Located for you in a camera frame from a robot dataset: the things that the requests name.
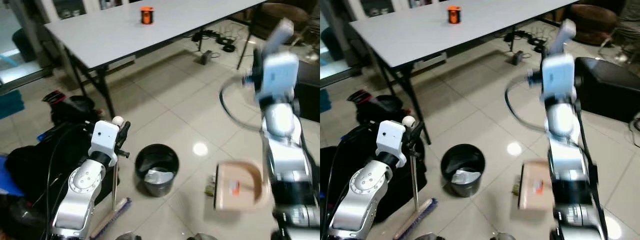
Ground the broom with cream knob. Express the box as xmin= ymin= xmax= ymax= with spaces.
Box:
xmin=89 ymin=115 xmax=133 ymax=240
xmin=392 ymin=115 xmax=439 ymax=240

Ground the black round waste bin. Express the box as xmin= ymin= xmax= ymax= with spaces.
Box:
xmin=440 ymin=143 xmax=486 ymax=198
xmin=134 ymin=143 xmax=180 ymax=198

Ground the crumpled silver foil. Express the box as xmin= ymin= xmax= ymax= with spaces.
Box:
xmin=451 ymin=168 xmax=482 ymax=185
xmin=144 ymin=168 xmax=176 ymax=185

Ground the black bag with red trim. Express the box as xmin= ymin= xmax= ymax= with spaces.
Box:
xmin=42 ymin=90 xmax=103 ymax=126
xmin=347 ymin=89 xmax=404 ymax=126

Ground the brown round stool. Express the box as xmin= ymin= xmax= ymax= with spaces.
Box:
xmin=249 ymin=2 xmax=312 ymax=42
xmin=566 ymin=3 xmax=619 ymax=47

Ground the large black bag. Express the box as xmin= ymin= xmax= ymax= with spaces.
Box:
xmin=4 ymin=107 xmax=122 ymax=207
xmin=320 ymin=107 xmax=427 ymax=223

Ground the grey folding table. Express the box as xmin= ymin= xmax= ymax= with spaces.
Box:
xmin=348 ymin=0 xmax=582 ymax=146
xmin=43 ymin=0 xmax=269 ymax=120

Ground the blue cloth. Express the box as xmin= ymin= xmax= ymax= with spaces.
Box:
xmin=0 ymin=154 xmax=25 ymax=197

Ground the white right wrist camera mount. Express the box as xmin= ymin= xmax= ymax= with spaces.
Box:
xmin=541 ymin=53 xmax=577 ymax=101
xmin=259 ymin=52 xmax=300 ymax=104

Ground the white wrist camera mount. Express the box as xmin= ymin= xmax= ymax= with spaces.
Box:
xmin=88 ymin=120 xmax=121 ymax=167
xmin=259 ymin=52 xmax=300 ymax=104
xmin=375 ymin=120 xmax=407 ymax=168
xmin=541 ymin=53 xmax=577 ymax=101

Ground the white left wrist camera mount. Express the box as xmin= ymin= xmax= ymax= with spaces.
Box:
xmin=375 ymin=120 xmax=407 ymax=168
xmin=88 ymin=120 xmax=121 ymax=167

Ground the black floor cable bundle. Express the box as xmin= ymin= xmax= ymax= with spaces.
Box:
xmin=504 ymin=29 xmax=549 ymax=55
xmin=191 ymin=29 xmax=240 ymax=54

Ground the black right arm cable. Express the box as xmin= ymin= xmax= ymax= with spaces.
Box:
xmin=219 ymin=74 xmax=263 ymax=133
xmin=504 ymin=75 xmax=547 ymax=134

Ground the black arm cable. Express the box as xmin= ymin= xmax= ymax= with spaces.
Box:
xmin=219 ymin=74 xmax=263 ymax=133
xmin=323 ymin=125 xmax=386 ymax=240
xmin=45 ymin=123 xmax=101 ymax=239
xmin=504 ymin=75 xmax=547 ymax=134

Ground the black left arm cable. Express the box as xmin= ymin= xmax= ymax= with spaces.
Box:
xmin=45 ymin=123 xmax=101 ymax=239
xmin=323 ymin=125 xmax=386 ymax=240

